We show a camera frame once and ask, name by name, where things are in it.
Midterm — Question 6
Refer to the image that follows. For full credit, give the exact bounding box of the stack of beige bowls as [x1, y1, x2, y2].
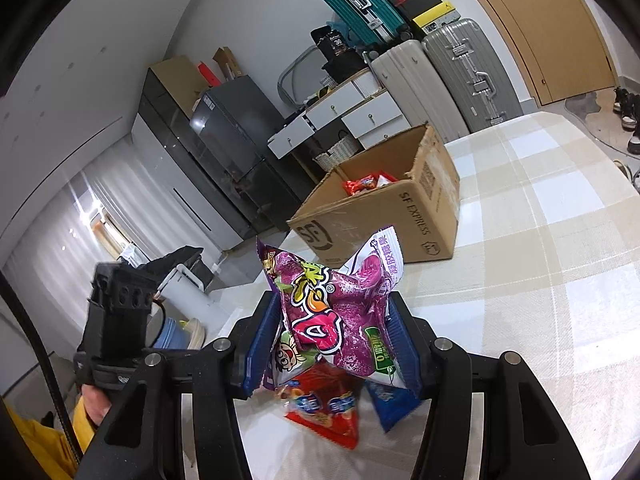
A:
[182, 320, 207, 351]

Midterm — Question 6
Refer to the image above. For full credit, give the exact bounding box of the black storage box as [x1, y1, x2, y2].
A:
[321, 52, 371, 86]

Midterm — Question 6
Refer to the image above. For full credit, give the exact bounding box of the grey fridge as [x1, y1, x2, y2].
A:
[189, 75, 313, 233]

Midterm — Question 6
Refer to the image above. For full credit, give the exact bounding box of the purple candy packet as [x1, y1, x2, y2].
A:
[256, 227, 406, 396]

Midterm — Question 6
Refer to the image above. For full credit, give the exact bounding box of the red packet with noodle picture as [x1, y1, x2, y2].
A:
[342, 172, 381, 196]

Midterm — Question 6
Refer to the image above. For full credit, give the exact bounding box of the stack of blue bowls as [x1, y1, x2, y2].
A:
[150, 312, 193, 351]

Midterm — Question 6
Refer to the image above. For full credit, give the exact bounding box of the small open cardboard carton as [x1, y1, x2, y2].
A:
[212, 46, 248, 83]

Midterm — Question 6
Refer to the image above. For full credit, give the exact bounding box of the dark cloth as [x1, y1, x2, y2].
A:
[132, 246, 205, 286]

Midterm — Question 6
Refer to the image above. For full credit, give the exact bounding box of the black cable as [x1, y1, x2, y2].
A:
[0, 267, 83, 468]

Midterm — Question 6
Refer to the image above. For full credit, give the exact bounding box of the white cylindrical appliance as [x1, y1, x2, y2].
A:
[155, 257, 218, 306]

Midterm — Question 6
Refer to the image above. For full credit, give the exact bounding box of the black printed bag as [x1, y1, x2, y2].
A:
[310, 24, 353, 58]

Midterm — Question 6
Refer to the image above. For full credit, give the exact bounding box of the white suitcase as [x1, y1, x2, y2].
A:
[370, 39, 471, 143]

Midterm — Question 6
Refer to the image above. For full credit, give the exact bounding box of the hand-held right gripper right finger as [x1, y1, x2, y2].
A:
[387, 292, 586, 480]

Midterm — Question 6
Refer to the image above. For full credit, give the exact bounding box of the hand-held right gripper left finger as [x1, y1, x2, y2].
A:
[75, 291, 282, 480]

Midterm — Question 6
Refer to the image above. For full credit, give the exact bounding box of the pile of loose shoes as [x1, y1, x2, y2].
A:
[611, 86, 640, 186]

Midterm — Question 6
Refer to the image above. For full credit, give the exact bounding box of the person's left forearm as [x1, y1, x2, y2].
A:
[0, 395, 96, 480]

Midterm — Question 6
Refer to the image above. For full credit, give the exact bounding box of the teal suitcase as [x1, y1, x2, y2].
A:
[309, 0, 408, 51]

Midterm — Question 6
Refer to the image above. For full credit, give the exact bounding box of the person's left hand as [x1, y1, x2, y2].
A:
[81, 384, 114, 429]

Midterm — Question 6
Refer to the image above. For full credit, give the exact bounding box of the chrome oval mirror frame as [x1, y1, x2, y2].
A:
[277, 45, 326, 106]

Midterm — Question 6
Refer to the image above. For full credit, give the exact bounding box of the woven laundry basket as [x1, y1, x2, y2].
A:
[314, 130, 363, 173]

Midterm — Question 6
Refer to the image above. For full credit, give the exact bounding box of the wooden door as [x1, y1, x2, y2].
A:
[445, 0, 618, 107]

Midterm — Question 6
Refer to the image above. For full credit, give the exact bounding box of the white drawer desk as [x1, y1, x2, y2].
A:
[266, 72, 413, 161]

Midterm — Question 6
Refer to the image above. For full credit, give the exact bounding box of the silver suitcase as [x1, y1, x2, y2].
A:
[421, 18, 523, 133]

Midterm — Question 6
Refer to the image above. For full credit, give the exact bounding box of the brown cardboard box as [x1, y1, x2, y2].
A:
[286, 121, 461, 268]

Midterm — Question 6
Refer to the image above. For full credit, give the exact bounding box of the large flat cardboard carton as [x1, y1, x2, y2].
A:
[150, 56, 208, 116]

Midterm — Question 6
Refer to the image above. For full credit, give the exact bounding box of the red chip packet blue label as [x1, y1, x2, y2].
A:
[277, 360, 363, 451]

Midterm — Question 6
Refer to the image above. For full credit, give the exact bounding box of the blue cookie packet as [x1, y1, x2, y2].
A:
[362, 380, 421, 433]

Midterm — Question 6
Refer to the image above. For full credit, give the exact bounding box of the white curtain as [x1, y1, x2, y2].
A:
[0, 167, 166, 321]

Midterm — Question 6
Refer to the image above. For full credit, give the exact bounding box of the dark glass cabinet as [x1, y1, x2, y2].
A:
[131, 67, 261, 253]

